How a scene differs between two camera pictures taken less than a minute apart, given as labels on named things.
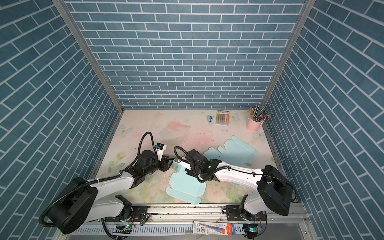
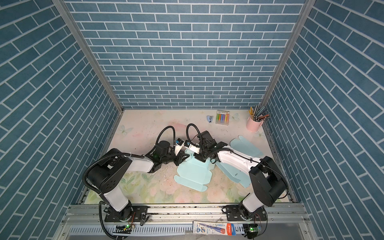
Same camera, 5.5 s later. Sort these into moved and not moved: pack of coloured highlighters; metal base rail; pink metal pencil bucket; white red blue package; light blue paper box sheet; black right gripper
Moved: black right gripper; light blue paper box sheet
Not moved: pack of coloured highlighters; pink metal pencil bucket; metal base rail; white red blue package
